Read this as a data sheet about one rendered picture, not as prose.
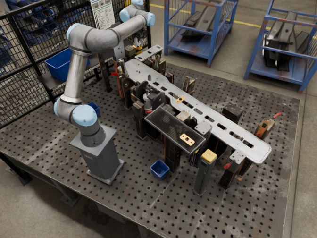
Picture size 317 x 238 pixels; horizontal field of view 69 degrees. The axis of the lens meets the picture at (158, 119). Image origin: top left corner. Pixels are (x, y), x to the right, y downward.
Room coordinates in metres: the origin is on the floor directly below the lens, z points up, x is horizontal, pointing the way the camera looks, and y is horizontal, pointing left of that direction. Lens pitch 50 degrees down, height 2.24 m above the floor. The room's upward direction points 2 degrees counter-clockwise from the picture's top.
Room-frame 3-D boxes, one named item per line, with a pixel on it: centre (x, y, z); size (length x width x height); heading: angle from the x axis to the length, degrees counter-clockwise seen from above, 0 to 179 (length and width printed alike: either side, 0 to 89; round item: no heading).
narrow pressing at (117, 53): (1.76, 0.33, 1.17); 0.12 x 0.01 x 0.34; 134
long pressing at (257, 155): (1.22, -0.19, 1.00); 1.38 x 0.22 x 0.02; 44
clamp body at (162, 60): (1.67, -0.04, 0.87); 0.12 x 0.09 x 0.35; 134
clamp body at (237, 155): (0.69, -0.46, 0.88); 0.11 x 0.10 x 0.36; 134
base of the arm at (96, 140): (0.83, 0.40, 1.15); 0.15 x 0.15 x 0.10
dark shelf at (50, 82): (1.74, 0.60, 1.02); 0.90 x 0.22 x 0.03; 134
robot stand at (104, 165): (0.83, 0.40, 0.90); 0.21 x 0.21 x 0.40; 63
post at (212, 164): (0.64, -0.27, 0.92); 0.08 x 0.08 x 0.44; 44
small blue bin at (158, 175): (0.77, 0.00, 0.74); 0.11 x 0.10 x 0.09; 44
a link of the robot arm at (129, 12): (1.43, 0.16, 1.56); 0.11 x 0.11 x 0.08; 58
